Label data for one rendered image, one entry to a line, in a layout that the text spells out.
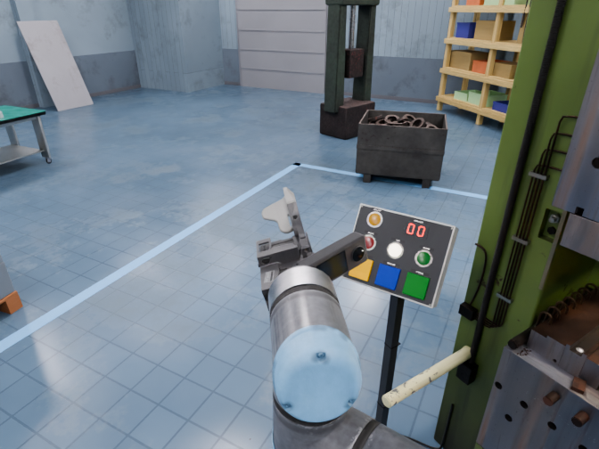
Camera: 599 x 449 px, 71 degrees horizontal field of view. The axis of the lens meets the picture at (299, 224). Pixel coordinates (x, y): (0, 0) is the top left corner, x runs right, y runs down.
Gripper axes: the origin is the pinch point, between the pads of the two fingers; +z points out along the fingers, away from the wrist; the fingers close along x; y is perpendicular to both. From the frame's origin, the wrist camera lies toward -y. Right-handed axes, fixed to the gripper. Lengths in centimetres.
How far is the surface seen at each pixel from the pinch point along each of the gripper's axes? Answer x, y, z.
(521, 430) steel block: 96, -49, 14
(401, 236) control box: 43, -32, 56
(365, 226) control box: 40, -22, 64
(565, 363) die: 72, -62, 14
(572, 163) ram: 16, -69, 25
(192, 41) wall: -22, 136, 1046
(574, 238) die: 35, -67, 20
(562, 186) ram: 22, -67, 26
